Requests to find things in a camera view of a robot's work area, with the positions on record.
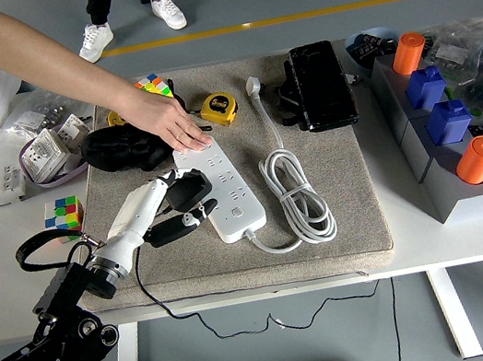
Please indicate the person's hand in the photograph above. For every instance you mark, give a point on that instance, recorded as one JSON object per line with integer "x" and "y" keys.
{"x": 160, "y": 120}

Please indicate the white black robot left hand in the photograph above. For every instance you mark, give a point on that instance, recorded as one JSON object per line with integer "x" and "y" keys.
{"x": 135, "y": 213}

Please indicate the black plug adapter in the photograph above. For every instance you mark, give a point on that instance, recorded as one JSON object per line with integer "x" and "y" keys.
{"x": 189, "y": 189}

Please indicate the white power strip board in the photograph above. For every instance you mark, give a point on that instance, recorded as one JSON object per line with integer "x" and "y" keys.
{"x": 234, "y": 191}

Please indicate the person's forearm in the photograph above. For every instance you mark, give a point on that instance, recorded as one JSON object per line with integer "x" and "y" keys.
{"x": 28, "y": 59}

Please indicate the large colourful puzzle cube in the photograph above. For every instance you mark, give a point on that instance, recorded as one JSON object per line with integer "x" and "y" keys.
{"x": 154, "y": 83}

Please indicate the yellow tape measure black centre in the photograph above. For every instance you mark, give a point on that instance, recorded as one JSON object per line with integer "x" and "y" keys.
{"x": 113, "y": 119}

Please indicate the yellow tape measure red label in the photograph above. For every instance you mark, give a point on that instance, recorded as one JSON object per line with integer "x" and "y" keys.
{"x": 217, "y": 109}

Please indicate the small colourful puzzle cube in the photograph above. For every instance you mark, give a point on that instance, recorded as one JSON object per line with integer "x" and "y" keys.
{"x": 63, "y": 216}

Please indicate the pale purple tray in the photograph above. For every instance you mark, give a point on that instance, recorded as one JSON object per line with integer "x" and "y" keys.
{"x": 63, "y": 178}

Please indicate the clear bag of small parts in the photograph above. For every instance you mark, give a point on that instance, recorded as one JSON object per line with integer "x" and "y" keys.
{"x": 37, "y": 111}

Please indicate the glossy black box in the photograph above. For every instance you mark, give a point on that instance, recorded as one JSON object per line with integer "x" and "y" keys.
{"x": 323, "y": 86}

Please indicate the grey block holder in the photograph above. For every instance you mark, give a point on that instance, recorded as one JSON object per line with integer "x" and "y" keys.
{"x": 455, "y": 199}

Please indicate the orange cylinder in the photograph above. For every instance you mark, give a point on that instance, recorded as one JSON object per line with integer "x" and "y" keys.
{"x": 408, "y": 53}
{"x": 479, "y": 159}

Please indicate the grey-brown mat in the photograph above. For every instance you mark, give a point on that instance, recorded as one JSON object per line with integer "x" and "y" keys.
{"x": 343, "y": 200}

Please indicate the black printed packet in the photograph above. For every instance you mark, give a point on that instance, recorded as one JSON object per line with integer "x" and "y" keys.
{"x": 368, "y": 48}

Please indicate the light blue bowl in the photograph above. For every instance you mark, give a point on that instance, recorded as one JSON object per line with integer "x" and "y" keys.
{"x": 379, "y": 30}

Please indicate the blue plastic block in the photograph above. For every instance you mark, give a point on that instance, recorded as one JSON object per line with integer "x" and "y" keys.
{"x": 449, "y": 123}
{"x": 425, "y": 87}

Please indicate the small white wall socket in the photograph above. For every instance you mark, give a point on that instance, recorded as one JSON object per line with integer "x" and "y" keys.
{"x": 73, "y": 130}

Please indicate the large white wall socket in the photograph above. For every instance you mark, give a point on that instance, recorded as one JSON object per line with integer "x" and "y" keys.
{"x": 45, "y": 154}

